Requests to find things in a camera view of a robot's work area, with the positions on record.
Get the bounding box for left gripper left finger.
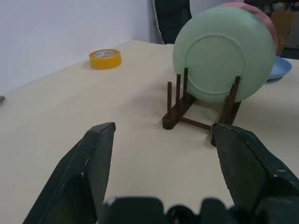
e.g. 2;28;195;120
23;122;116;224

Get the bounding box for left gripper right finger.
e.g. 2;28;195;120
211;123;299;208

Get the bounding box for green plate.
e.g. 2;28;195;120
172;6;276;105

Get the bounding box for pink plate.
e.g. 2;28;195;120
216;2;278;56

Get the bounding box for wooden dish rack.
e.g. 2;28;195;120
162;67;242;147

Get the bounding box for blue plate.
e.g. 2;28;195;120
266;55;292;81

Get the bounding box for yellow tape roll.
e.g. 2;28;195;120
88;48;122;70

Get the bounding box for cardboard box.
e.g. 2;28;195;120
270;10;299;56

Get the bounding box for black chair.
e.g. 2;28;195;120
153;0;192;45

